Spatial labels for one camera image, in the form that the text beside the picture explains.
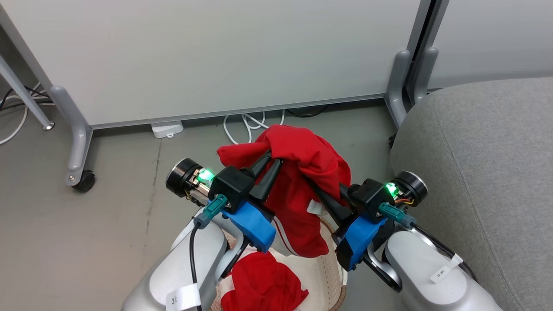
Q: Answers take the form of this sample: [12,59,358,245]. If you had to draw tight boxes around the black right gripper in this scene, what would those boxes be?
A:
[312,171,428,224]

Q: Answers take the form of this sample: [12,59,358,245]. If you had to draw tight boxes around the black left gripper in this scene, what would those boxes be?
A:
[166,150,283,214]

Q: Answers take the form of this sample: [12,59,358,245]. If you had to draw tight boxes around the red garment with white stripes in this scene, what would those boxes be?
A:
[216,124,353,258]

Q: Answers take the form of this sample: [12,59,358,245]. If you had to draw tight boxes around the red garment with white trim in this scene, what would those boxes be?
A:
[220,251,309,311]

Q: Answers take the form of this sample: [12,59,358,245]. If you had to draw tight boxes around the cream perforated laundry basket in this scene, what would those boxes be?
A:
[210,216,348,311]

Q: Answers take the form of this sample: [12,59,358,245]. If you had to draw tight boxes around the white power adapter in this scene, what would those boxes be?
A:
[151,121,184,139]

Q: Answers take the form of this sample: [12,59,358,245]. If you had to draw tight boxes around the wide white partition panel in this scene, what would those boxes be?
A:
[0,0,432,130]

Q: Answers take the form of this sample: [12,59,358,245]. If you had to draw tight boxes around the grey fabric sofa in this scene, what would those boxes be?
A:
[390,78,553,311]

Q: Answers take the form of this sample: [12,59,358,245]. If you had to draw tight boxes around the black caster wheel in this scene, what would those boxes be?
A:
[71,170,95,193]

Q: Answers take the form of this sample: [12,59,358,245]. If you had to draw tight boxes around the grey partition leg with caster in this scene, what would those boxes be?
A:
[48,85,93,187]

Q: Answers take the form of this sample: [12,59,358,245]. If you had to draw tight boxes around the narrow white partition panel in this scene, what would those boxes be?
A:
[428,0,553,91]

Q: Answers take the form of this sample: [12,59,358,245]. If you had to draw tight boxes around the grey metal table leg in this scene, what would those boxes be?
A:
[0,54,55,131]

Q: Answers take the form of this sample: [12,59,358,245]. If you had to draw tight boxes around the looped white cable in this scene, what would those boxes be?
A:
[222,110,286,145]

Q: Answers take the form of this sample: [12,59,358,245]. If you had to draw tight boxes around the teal connector right arm cable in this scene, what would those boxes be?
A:
[378,203,476,279]

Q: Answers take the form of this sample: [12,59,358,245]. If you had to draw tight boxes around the teal connector arm cable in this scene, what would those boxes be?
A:
[189,194,228,286]
[378,203,476,279]

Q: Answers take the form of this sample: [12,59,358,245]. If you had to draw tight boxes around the teal connector left arm cable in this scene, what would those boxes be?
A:
[189,194,228,286]

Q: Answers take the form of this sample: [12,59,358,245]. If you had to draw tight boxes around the black floor cable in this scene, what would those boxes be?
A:
[286,105,329,118]

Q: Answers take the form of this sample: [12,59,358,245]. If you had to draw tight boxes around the tangled black and white cables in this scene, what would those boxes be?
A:
[0,82,54,145]

